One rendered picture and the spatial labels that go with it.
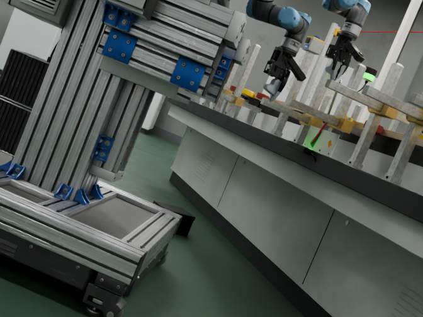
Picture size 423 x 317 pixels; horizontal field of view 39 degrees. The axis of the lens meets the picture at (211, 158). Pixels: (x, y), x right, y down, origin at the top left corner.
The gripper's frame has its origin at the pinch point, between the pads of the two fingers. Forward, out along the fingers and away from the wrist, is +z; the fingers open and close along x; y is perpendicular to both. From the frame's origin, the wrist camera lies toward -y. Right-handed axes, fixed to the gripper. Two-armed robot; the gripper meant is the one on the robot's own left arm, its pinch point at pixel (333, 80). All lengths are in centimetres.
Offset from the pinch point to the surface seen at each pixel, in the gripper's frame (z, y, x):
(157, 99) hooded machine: 48, 550, -287
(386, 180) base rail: 31, -51, 13
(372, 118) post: 10.9, -28.9, 3.9
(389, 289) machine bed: 67, -57, -9
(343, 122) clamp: 15.4, -12.4, -1.3
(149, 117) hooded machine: 75, 551, -286
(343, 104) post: 7.9, -6.0, -4.4
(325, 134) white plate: 22.6, -3.3, -4.7
